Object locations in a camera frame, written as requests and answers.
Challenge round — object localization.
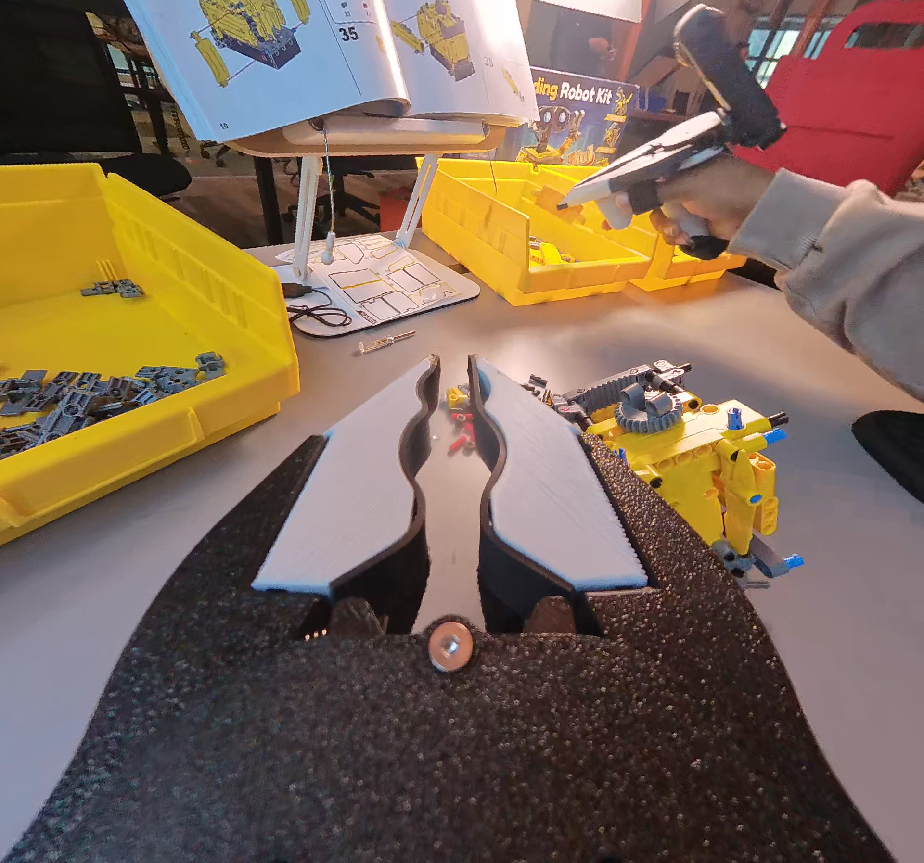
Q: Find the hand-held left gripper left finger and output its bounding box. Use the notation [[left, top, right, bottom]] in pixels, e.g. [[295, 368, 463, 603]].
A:
[[251, 355, 441, 597]]

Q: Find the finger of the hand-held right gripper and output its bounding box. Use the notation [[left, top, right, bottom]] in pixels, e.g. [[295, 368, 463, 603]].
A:
[[556, 129, 724, 215], [569, 111, 724, 190]]

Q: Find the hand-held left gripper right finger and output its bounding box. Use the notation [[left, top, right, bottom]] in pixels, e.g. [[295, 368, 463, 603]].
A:
[[468, 354, 650, 593]]

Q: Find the yellow toy robot model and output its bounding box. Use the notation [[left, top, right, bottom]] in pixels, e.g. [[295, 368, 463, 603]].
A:
[[523, 361, 806, 587]]

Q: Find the pile of small connector pins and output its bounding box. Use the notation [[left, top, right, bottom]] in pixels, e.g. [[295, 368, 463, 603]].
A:
[[432, 374, 560, 454]]

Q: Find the instruction booklet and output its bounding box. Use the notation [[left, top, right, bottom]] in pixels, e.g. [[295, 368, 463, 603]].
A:
[[94, 0, 542, 144]]

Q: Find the blue toy kit box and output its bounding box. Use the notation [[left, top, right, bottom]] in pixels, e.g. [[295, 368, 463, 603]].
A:
[[516, 65, 642, 165]]

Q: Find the yellow plastic storage bin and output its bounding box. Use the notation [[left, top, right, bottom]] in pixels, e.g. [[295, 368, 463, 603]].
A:
[[534, 162, 748, 294], [419, 158, 655, 307], [0, 162, 301, 546]]

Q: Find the red tote bag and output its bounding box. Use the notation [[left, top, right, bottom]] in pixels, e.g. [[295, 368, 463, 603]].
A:
[[732, 0, 924, 197]]

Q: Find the sticker sheet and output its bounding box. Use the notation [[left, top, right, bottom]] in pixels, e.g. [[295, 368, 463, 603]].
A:
[[278, 234, 458, 326]]

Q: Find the white book stand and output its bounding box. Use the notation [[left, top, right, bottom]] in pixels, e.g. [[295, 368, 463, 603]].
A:
[[227, 113, 508, 339]]

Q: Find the heap of dark connector pieces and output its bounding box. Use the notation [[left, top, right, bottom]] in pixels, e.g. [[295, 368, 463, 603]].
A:
[[0, 279, 227, 461]]

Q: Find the black office chair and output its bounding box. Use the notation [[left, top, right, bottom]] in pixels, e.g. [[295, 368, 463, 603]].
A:
[[0, 0, 193, 202]]

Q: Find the black cable with plug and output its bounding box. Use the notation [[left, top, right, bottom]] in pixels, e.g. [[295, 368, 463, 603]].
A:
[[280, 282, 355, 331]]

